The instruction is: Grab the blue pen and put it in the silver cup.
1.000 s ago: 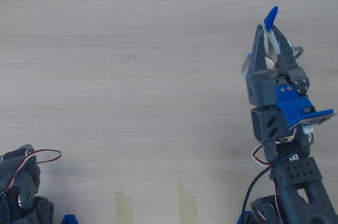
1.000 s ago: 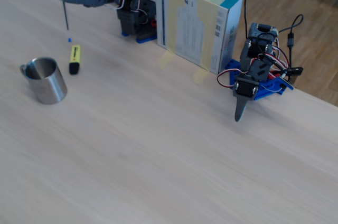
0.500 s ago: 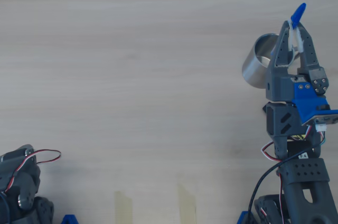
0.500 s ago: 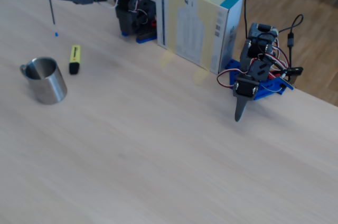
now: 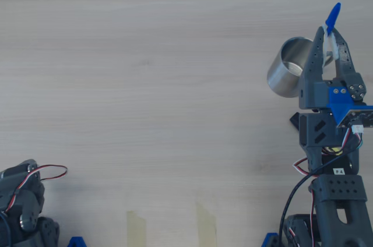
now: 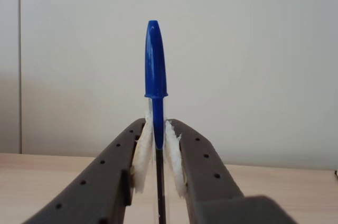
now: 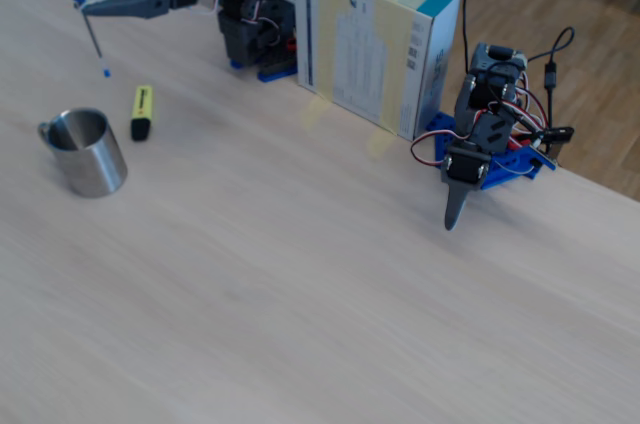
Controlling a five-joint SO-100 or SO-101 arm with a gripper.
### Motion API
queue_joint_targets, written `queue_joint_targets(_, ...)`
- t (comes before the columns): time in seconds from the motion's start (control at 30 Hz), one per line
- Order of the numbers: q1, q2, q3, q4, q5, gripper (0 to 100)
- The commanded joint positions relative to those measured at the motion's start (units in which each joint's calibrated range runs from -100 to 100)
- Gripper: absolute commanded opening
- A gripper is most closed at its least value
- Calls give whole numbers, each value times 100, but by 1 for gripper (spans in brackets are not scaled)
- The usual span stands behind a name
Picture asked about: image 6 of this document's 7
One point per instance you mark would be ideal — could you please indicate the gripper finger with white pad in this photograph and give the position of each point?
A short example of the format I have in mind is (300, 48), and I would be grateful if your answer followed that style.
(100, 181)
(208, 171)

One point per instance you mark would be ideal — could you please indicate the clear ballpoint pen blue cap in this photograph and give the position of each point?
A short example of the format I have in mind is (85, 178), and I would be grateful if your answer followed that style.
(155, 57)

